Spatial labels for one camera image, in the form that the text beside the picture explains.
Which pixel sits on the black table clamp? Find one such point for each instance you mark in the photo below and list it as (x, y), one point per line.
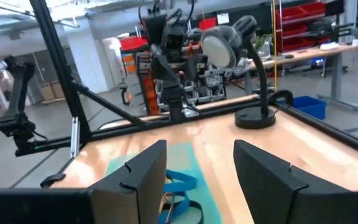
(53, 180)

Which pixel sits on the black desk lamp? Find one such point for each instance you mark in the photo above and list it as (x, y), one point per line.
(255, 119)

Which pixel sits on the red storage bin shelf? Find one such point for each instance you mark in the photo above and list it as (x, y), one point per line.
(300, 18)

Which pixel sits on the equipment rack with orange parts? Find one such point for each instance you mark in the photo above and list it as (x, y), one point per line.
(151, 93)

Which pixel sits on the teal translucent plastic bin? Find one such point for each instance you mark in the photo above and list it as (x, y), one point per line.
(182, 155)

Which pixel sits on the blue plastic floor bin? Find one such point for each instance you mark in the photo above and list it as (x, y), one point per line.
(309, 107)

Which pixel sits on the cardboard box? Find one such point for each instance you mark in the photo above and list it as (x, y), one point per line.
(46, 91)
(58, 89)

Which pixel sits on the long blue rubber band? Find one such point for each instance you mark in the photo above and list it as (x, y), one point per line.
(182, 182)

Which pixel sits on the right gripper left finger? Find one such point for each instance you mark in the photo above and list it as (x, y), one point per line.
(148, 174)

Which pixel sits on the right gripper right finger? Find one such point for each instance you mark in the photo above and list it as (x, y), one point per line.
(269, 186)

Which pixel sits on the wooden workbench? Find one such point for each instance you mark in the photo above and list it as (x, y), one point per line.
(337, 49)

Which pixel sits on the red plastic bin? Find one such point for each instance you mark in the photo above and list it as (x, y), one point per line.
(134, 43)
(207, 24)

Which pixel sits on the silver metal bracket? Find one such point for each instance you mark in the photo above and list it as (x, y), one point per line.
(75, 137)

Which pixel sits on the tan rubber band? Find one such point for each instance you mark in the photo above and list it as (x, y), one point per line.
(168, 203)

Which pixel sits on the wide black rubber band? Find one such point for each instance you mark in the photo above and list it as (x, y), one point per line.
(201, 214)

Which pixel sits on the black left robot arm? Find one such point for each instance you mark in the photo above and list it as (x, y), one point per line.
(174, 99)

